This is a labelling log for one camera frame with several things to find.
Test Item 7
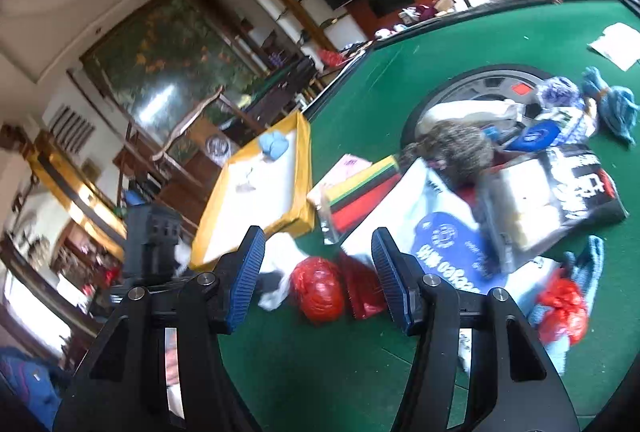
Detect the large framed painting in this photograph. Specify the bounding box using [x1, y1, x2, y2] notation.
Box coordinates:
[80, 0, 273, 148]

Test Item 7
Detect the small red plastic bag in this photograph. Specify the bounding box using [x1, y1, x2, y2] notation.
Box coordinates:
[537, 269, 590, 345]

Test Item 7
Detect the striped cloth pack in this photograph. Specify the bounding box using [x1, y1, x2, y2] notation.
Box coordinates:
[320, 155, 403, 245]

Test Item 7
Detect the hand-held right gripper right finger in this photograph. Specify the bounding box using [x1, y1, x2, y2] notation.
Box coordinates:
[371, 227, 581, 432]

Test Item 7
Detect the pink tissue pack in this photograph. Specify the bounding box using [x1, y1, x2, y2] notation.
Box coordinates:
[306, 153, 373, 208]

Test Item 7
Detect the white cloth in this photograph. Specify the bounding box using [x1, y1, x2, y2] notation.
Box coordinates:
[422, 100, 521, 125]

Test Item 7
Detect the white bag with blue label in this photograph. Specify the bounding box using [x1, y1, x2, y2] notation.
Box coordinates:
[340, 157, 506, 303]

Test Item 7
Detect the blue and white patterned bag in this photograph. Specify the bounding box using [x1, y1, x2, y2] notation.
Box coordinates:
[540, 76, 598, 138]

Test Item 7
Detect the packet with round blue label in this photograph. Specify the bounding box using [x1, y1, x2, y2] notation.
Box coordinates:
[505, 119, 563, 153]

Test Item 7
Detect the grey knit sock bundle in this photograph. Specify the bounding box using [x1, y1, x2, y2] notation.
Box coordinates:
[400, 121, 496, 188]

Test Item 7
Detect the white wall vent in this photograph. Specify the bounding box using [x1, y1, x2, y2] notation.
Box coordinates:
[50, 105, 96, 153]

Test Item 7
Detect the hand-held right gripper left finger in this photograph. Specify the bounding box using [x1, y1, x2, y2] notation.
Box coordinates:
[52, 226, 267, 432]

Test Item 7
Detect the sponge packet with black label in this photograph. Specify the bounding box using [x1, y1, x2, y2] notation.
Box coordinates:
[477, 145, 630, 273]

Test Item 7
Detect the yellow cardboard box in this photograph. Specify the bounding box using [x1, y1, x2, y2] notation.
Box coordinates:
[191, 109, 316, 272]

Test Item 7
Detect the white paper sheet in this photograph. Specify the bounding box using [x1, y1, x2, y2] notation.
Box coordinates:
[587, 22, 640, 72]

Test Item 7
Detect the green topped game table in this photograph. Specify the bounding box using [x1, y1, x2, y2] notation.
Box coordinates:
[240, 55, 321, 113]

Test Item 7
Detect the round table centre panel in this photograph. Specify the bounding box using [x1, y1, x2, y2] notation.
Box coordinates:
[404, 64, 556, 153]

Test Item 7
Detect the white and black sock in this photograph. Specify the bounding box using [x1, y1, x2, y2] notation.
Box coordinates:
[256, 232, 301, 312]

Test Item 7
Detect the flat red packet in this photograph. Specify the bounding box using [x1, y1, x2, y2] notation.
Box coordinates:
[340, 252, 388, 320]

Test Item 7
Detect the pile of clothes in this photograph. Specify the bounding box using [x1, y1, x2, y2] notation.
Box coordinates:
[375, 0, 456, 40]

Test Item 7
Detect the small light blue cloth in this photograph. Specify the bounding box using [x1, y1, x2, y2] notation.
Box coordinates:
[257, 131, 291, 161]

